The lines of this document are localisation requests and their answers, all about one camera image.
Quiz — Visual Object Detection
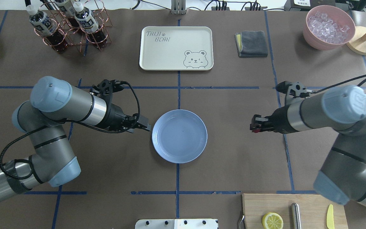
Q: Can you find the cream bear tray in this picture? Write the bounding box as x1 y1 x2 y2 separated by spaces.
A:
139 26 214 71

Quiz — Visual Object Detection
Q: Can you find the wooden cutting board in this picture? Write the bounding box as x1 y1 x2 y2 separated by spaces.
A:
242 194 349 229

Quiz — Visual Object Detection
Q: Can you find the blue round plate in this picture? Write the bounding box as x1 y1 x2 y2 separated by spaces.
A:
152 110 208 164

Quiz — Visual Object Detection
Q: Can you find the left tea bottle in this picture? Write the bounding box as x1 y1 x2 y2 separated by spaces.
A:
26 4 67 53

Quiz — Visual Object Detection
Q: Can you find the lemon slice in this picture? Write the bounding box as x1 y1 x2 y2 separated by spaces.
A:
261 212 284 229

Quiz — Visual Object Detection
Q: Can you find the tea bottle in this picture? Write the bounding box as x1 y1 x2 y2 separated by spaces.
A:
54 0 80 30
73 1 107 49
26 4 67 53

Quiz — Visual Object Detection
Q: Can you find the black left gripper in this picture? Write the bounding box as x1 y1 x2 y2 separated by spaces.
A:
105 103 152 133

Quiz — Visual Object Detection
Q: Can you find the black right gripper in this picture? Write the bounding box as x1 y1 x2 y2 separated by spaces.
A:
250 106 293 134

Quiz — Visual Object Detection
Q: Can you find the pink bowl of ice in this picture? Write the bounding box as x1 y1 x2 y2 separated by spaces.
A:
303 5 356 50

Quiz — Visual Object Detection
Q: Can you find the right tea bottle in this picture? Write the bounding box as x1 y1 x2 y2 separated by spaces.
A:
73 1 107 49

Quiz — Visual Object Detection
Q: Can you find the bottom tea bottle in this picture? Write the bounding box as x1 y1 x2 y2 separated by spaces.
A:
54 0 80 30

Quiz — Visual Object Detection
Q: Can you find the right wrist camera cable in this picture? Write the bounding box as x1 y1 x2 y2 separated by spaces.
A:
275 72 366 96

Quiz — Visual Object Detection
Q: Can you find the wooden stand base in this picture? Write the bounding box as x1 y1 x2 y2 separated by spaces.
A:
346 16 366 56

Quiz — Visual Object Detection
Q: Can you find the steel cylinder black cap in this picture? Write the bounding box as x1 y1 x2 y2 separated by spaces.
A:
291 203 302 229

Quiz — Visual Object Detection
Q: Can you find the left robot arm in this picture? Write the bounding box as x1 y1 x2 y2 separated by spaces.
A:
0 76 151 202

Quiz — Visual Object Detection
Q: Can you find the copper wire bottle rack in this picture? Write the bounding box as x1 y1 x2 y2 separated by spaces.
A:
25 0 113 55

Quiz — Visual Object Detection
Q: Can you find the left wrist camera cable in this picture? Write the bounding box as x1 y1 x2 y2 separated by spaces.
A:
0 80 141 180

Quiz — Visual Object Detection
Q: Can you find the grey yellow folded cloth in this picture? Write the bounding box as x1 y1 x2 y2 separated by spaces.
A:
235 31 268 58

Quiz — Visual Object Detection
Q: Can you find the yellow plastic knife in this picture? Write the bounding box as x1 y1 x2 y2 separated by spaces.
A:
326 204 335 229

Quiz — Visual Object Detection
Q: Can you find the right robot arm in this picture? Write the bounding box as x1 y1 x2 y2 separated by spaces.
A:
250 81 366 207

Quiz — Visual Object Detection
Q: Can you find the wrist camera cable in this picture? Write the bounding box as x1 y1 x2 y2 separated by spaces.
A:
0 80 141 180
275 72 366 96

